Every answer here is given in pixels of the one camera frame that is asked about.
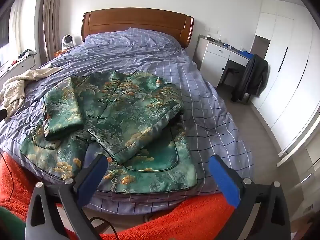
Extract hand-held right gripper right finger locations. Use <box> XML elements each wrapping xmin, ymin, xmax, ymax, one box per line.
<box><xmin>209</xmin><ymin>154</ymin><xmax>292</xmax><ymax>240</ymax></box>

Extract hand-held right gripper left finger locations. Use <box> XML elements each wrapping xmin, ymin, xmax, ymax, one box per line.
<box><xmin>25</xmin><ymin>154</ymin><xmax>108</xmax><ymax>240</ymax></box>

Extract green printed satin jacket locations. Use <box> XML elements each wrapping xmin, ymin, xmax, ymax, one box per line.
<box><xmin>19</xmin><ymin>70</ymin><xmax>198</xmax><ymax>194</ymax></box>

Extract person's left forearm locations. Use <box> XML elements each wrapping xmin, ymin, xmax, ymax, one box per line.
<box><xmin>0</xmin><ymin>206</ymin><xmax>25</xmax><ymax>240</ymax></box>

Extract pile of small clothes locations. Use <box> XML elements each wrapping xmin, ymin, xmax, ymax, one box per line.
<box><xmin>17</xmin><ymin>49</ymin><xmax>38</xmax><ymax>60</ymax></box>

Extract orange fleece blanket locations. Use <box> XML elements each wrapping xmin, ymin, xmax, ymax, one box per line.
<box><xmin>0</xmin><ymin>150</ymin><xmax>237</xmax><ymax>240</ymax></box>

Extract blue striped bed sheet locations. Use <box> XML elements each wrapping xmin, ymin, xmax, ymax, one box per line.
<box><xmin>0</xmin><ymin>27</ymin><xmax>253</xmax><ymax>214</ymax></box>

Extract black chair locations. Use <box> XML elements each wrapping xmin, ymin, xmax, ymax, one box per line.
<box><xmin>221</xmin><ymin>67</ymin><xmax>250</xmax><ymax>103</ymax></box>

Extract white wardrobe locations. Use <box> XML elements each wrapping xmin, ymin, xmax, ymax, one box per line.
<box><xmin>250</xmin><ymin>0</ymin><xmax>320</xmax><ymax>155</ymax></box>

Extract cream fleece garment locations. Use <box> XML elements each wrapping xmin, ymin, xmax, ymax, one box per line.
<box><xmin>0</xmin><ymin>67</ymin><xmax>62</xmax><ymax>119</ymax></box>

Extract white desk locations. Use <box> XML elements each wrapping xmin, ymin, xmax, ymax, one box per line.
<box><xmin>200</xmin><ymin>35</ymin><xmax>250</xmax><ymax>88</ymax></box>

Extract wooden bedside table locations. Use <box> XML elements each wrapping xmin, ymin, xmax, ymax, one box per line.
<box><xmin>54</xmin><ymin>48</ymin><xmax>69</xmax><ymax>59</ymax></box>

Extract white drawer cabinet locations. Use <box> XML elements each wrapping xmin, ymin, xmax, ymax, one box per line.
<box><xmin>0</xmin><ymin>54</ymin><xmax>42</xmax><ymax>88</ymax></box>

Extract white round fan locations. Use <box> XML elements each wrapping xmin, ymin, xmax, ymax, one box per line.
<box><xmin>61</xmin><ymin>34</ymin><xmax>75</xmax><ymax>50</ymax></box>

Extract wooden headboard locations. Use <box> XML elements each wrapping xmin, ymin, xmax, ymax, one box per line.
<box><xmin>81</xmin><ymin>7</ymin><xmax>194</xmax><ymax>49</ymax></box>

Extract beige curtain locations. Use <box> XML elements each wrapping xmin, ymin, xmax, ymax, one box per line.
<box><xmin>41</xmin><ymin>0</ymin><xmax>66</xmax><ymax>63</ymax></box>

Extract black cable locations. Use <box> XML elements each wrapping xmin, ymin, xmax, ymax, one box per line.
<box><xmin>89</xmin><ymin>216</ymin><xmax>118</xmax><ymax>240</ymax></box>

